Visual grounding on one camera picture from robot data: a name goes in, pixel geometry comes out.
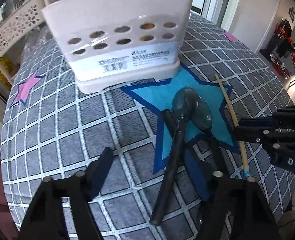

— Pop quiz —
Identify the blue-tipped wooden chopstick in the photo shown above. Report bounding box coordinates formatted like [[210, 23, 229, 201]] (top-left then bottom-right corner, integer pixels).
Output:
[[215, 74, 250, 178]]

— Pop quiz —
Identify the black-handled clear spoon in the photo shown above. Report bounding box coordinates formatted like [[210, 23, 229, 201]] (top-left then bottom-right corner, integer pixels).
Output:
[[161, 109, 177, 141], [150, 87, 195, 226], [191, 95, 229, 175]]

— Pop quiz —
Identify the grey checked tablecloth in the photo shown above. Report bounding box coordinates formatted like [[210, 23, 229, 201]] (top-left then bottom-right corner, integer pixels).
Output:
[[0, 14, 291, 239]]

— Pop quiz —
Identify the pink plastic utensil holder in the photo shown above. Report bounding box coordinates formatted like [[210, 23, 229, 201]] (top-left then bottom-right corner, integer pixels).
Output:
[[42, 0, 193, 94]]

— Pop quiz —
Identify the beige perforated storage rack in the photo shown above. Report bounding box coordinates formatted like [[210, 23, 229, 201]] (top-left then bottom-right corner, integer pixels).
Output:
[[0, 0, 58, 84]]

